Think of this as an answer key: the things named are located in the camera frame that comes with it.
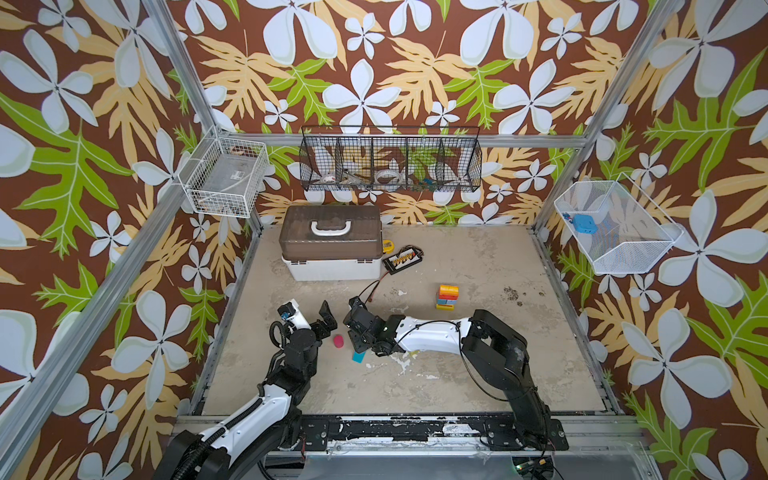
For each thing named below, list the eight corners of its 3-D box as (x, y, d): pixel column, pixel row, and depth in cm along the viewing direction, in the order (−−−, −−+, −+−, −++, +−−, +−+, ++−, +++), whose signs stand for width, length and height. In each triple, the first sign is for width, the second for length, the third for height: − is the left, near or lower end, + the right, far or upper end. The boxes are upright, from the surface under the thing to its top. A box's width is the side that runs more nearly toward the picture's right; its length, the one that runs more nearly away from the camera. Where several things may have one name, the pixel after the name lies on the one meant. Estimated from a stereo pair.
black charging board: (391, 275, 108) (391, 271, 106) (380, 260, 112) (380, 257, 110) (425, 259, 113) (425, 255, 111) (413, 245, 117) (414, 242, 115)
